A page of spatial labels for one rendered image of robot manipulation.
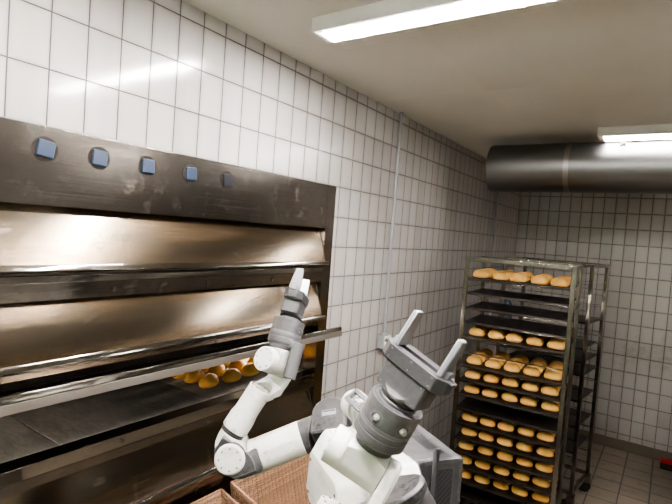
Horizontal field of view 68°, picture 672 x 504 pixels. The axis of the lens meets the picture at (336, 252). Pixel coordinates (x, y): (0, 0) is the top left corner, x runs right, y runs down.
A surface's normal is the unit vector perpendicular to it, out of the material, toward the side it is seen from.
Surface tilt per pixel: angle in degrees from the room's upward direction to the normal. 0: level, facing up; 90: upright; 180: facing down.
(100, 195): 90
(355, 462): 92
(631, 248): 90
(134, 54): 90
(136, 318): 70
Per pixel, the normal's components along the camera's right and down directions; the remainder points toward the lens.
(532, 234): -0.56, 0.00
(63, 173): 0.82, 0.08
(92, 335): 0.80, -0.26
